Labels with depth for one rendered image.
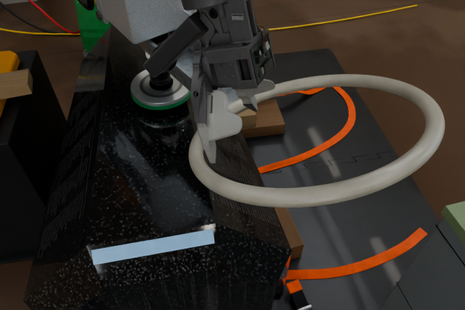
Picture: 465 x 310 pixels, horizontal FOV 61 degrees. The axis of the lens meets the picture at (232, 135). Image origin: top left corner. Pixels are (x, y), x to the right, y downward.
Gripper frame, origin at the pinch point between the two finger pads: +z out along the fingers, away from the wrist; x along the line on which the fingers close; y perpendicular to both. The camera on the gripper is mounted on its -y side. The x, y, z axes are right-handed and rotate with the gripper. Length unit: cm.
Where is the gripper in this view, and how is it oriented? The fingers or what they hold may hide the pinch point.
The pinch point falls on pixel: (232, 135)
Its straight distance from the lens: 56.5
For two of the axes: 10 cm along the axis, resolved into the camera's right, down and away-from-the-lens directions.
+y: 8.8, 0.1, -4.7
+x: 4.1, -5.0, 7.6
